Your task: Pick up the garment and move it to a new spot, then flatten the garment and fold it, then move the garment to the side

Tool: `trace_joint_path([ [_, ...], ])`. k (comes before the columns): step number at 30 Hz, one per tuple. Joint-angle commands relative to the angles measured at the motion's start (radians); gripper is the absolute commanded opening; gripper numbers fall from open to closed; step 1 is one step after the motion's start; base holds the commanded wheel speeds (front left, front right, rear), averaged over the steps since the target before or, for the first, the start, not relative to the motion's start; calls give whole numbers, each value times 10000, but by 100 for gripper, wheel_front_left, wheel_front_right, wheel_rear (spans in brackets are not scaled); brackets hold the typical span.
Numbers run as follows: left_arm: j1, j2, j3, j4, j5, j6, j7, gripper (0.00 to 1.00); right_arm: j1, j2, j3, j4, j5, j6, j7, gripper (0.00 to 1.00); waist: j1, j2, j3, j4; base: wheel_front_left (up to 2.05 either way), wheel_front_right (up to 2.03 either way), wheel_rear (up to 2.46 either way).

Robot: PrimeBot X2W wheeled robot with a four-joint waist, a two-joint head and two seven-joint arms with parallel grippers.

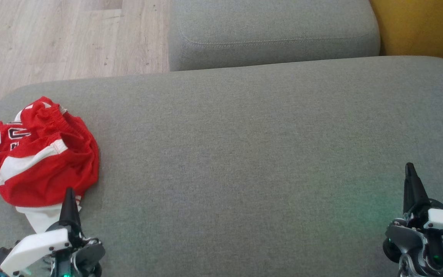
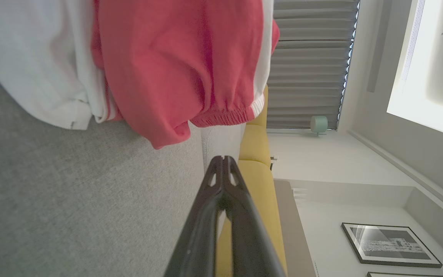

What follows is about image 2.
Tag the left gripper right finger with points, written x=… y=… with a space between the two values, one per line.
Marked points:
x=252 y=250

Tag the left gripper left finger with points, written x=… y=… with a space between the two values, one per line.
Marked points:
x=200 y=246

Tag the red shorts white trim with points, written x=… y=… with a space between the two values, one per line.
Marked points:
x=175 y=57

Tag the red white printed jersey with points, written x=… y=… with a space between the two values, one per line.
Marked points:
x=33 y=57

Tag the beige wooden panel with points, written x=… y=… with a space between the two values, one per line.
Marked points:
x=294 y=238

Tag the yellow sofa cushion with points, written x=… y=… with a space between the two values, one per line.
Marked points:
x=258 y=184

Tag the black framed large picture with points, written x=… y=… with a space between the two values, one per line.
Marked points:
x=388 y=244

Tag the pale green lamp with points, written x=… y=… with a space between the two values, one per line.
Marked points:
x=318 y=124

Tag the grey window blinds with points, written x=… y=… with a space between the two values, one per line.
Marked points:
x=310 y=57

